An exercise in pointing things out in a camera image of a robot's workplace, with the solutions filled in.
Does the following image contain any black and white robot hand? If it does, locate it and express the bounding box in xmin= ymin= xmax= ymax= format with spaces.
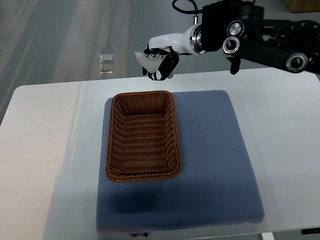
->
xmin=142 ymin=24 xmax=206 ymax=72

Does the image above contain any white bear figurine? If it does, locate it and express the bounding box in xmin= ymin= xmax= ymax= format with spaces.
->
xmin=135 ymin=51 xmax=175 ymax=81

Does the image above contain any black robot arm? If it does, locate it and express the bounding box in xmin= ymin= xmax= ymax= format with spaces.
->
xmin=172 ymin=0 xmax=320 ymax=75

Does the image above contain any brown wicker basket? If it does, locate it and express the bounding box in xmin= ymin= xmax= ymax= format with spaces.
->
xmin=105 ymin=90 xmax=182 ymax=183

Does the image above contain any metal floor socket plate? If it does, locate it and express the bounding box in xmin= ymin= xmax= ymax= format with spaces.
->
xmin=100 ymin=53 xmax=113 ymax=63

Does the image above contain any wooden box corner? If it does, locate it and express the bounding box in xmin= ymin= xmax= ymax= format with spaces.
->
xmin=283 ymin=0 xmax=320 ymax=13

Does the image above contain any blue fabric cushion mat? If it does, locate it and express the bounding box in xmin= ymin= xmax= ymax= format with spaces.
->
xmin=96 ymin=90 xmax=265 ymax=234

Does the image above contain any black label tag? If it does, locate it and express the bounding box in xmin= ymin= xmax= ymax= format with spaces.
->
xmin=132 ymin=232 xmax=149 ymax=238

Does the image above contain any black table edge clamp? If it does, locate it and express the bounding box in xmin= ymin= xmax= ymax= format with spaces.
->
xmin=301 ymin=227 xmax=320 ymax=235

